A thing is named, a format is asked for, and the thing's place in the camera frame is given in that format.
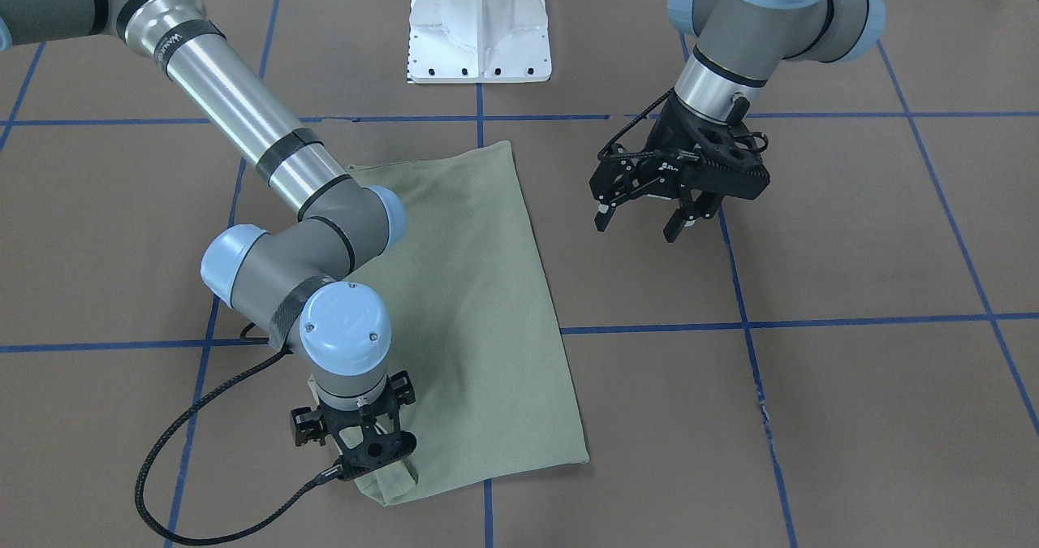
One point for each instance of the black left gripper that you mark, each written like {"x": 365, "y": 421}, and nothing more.
{"x": 669, "y": 131}

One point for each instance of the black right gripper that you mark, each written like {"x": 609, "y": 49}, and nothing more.
{"x": 303, "y": 426}

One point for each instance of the olive green long-sleeve shirt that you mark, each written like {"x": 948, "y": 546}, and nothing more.
{"x": 475, "y": 327}

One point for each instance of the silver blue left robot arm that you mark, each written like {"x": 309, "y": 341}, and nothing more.
{"x": 739, "y": 43}

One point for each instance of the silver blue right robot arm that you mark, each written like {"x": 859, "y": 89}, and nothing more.
{"x": 293, "y": 284}

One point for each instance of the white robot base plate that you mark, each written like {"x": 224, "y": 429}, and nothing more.
{"x": 478, "y": 42}

